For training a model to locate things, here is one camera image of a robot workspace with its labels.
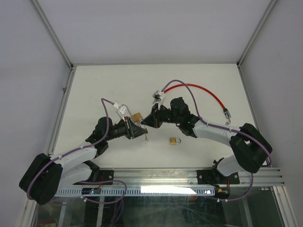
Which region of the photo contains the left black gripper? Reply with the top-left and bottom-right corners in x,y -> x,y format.
105,116 -> 147,141

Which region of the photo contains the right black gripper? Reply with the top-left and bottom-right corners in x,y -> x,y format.
141,103 -> 181,129

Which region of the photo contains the large brass padlock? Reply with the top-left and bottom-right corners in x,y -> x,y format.
127,108 -> 143,123

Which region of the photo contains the red cable lock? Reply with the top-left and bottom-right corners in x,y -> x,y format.
163,83 -> 231,120

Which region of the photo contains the small brass padlock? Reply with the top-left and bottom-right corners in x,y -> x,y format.
169,138 -> 181,145

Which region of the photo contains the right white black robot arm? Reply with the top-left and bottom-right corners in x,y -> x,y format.
142,97 -> 272,183

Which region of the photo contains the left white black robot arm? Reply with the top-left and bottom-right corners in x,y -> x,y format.
19,117 -> 148,205

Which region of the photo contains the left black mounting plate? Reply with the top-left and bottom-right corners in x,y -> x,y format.
85,169 -> 114,184

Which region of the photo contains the black mounting plate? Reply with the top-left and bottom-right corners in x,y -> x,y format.
85,169 -> 114,184
196,169 -> 240,186

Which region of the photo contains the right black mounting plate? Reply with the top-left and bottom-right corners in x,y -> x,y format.
196,169 -> 240,186

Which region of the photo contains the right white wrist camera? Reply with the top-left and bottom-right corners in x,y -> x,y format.
152,90 -> 166,110

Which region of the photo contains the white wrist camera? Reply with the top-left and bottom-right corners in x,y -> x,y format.
113,103 -> 129,121
152,90 -> 166,110

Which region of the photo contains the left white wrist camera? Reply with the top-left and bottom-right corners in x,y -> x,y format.
113,103 -> 129,121

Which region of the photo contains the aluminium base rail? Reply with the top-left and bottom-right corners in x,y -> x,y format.
101,167 -> 285,187

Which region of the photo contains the white slotted cable duct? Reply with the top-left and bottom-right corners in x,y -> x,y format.
55,185 -> 215,197

